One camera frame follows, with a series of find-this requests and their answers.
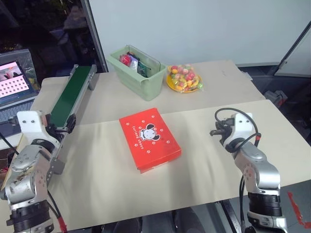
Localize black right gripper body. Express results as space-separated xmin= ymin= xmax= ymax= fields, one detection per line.
xmin=215 ymin=117 xmax=234 ymax=147

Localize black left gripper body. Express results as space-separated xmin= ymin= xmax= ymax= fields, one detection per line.
xmin=45 ymin=120 xmax=73 ymax=137

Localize red cardboard box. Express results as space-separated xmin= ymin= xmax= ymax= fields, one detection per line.
xmin=119 ymin=107 xmax=183 ymax=175

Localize green conveyor belt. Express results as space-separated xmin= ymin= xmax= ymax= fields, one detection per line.
xmin=45 ymin=64 xmax=98 ymax=176

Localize grey laptop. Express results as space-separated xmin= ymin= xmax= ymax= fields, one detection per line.
xmin=0 ymin=60 xmax=40 ymax=136

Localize white side table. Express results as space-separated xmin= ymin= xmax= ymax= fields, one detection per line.
xmin=0 ymin=132 xmax=25 ymax=150

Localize beige cardboard table sheet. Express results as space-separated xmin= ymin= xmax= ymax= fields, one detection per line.
xmin=30 ymin=59 xmax=267 ymax=126
xmin=0 ymin=99 xmax=311 ymax=232

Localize clear bag of toy fruit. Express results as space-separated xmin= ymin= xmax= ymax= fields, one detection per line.
xmin=167 ymin=63 xmax=205 ymax=93

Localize yellow plate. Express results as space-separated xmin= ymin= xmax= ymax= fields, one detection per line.
xmin=166 ymin=72 xmax=204 ymax=93

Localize grey equipment with red part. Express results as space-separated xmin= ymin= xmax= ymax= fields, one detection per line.
xmin=264 ymin=89 xmax=289 ymax=106

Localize light green plastic bin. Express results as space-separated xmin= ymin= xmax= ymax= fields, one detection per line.
xmin=106 ymin=44 xmax=167 ymax=101

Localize dark green packet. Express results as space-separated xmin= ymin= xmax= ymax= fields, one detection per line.
xmin=137 ymin=60 xmax=152 ymax=76

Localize red floor tape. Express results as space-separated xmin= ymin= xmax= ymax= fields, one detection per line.
xmin=287 ymin=191 xmax=311 ymax=229

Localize aluminium framed white panel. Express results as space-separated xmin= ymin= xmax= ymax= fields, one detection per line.
xmin=274 ymin=20 xmax=311 ymax=77

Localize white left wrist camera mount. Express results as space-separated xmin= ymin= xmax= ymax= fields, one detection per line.
xmin=16 ymin=110 xmax=61 ymax=149

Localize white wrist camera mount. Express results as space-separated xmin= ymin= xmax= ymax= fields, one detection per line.
xmin=16 ymin=110 xmax=61 ymax=149
xmin=225 ymin=112 xmax=254 ymax=147

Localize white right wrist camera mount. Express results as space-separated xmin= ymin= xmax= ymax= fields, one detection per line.
xmin=225 ymin=112 xmax=254 ymax=147

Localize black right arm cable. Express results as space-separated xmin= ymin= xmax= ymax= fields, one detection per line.
xmin=214 ymin=108 xmax=263 ymax=233

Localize aluminium profile post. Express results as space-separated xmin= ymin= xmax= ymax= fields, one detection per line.
xmin=81 ymin=0 xmax=109 ymax=74

